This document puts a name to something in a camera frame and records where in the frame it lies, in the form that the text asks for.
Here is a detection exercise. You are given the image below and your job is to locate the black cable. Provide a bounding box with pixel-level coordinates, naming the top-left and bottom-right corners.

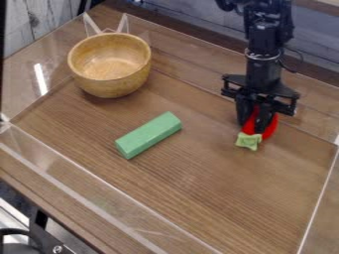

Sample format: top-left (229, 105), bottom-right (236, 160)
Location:
top-left (0, 227), bottom-right (45, 254)

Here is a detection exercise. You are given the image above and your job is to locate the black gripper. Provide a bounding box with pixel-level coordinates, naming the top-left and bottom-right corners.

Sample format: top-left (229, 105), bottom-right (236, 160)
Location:
top-left (221, 58), bottom-right (300, 135)

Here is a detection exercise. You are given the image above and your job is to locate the green rectangular block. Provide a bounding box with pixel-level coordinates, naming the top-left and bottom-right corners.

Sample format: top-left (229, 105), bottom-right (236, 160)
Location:
top-left (114, 111), bottom-right (181, 160)

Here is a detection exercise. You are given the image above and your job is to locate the clear acrylic tray wall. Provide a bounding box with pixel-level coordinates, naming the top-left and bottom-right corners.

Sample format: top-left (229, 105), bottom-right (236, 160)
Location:
top-left (0, 6), bottom-right (339, 254)

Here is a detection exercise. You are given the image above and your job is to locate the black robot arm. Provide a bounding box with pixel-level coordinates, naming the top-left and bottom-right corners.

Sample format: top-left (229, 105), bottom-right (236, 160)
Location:
top-left (215, 0), bottom-right (300, 134)

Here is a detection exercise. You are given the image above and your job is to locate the black metal table bracket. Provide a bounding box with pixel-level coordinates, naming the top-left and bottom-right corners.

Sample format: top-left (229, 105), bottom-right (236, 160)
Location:
top-left (29, 208), bottom-right (77, 254)

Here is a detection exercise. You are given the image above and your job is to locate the wooden bowl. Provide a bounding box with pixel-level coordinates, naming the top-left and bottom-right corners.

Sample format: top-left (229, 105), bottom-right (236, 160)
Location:
top-left (68, 33), bottom-right (152, 98)

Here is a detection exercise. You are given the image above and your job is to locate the red plush strawberry toy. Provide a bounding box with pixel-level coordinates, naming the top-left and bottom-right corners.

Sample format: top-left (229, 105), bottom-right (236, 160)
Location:
top-left (236, 106), bottom-right (277, 151)

